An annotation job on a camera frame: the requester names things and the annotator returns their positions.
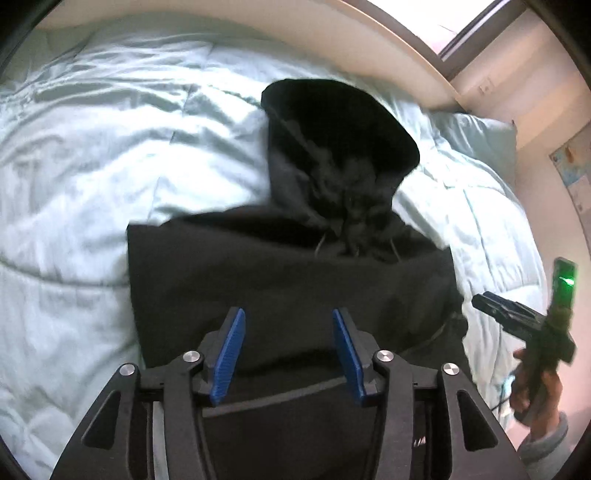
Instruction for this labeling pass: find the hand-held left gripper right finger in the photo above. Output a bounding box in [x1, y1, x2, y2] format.
[332, 308, 531, 480]

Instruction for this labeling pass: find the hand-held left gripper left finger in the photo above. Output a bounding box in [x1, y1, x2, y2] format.
[50, 307, 247, 480]

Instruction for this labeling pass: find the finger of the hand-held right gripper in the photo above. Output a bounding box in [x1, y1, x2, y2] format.
[471, 292, 551, 334]

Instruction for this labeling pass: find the black hoodie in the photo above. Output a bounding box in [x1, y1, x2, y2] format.
[126, 78, 472, 480]

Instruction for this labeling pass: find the person's right forearm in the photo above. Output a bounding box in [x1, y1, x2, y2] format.
[518, 412, 570, 475]

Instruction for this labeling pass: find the person's right hand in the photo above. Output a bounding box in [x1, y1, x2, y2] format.
[510, 348, 565, 441]

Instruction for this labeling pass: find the light blue pillow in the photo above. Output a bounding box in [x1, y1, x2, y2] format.
[427, 111, 518, 197]

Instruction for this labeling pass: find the light blue comforter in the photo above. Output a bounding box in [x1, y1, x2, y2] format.
[0, 19, 542, 476]

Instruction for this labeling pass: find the window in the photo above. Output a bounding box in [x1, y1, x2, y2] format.
[362, 0, 536, 63]

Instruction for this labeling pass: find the wooden bed headboard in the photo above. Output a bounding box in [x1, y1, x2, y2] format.
[34, 0, 472, 110]

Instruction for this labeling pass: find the wall poster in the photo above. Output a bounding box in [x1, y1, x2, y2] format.
[549, 130, 591, 252]

